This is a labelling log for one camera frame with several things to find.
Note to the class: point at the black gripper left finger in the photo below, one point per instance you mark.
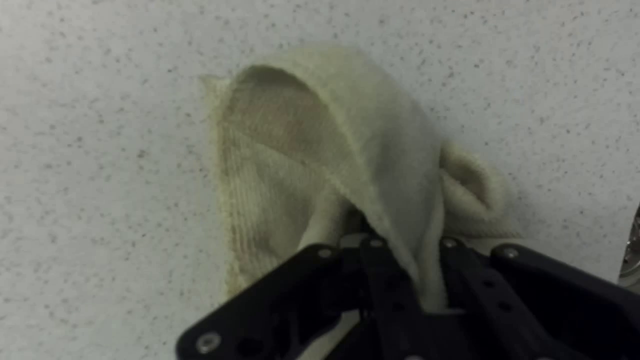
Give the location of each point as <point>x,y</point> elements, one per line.
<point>313,306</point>

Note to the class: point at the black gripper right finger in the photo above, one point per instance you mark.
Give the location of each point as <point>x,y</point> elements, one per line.
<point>533,306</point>

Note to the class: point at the cream cloth towel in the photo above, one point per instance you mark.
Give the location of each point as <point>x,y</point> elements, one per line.
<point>346,152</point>

